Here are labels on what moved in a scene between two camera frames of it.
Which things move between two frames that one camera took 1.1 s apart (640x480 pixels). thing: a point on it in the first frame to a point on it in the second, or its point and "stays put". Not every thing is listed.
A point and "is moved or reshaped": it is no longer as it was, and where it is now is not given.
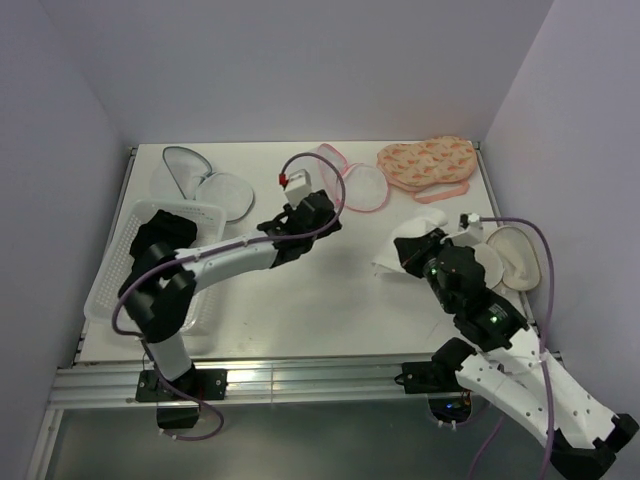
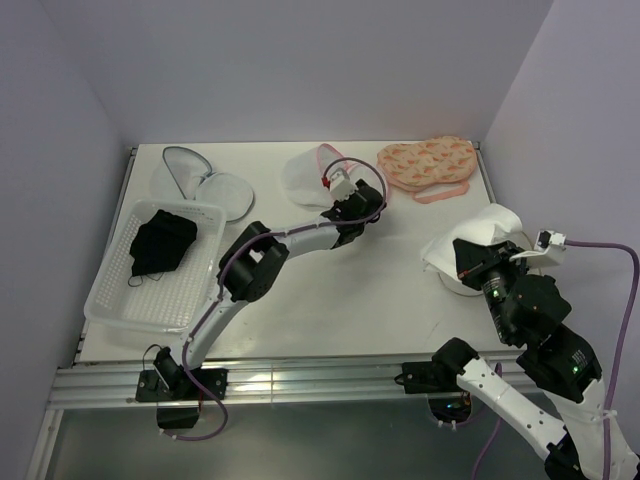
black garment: x=162 y=227 stays put
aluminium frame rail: x=254 y=380 stays put
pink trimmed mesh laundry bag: x=366 y=188 is moved or reshaped
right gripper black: x=413 y=249 to x=472 y=258
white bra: x=428 y=220 to x=501 y=223
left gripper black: x=333 y=228 to x=340 y=204
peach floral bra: x=434 y=169 stays put
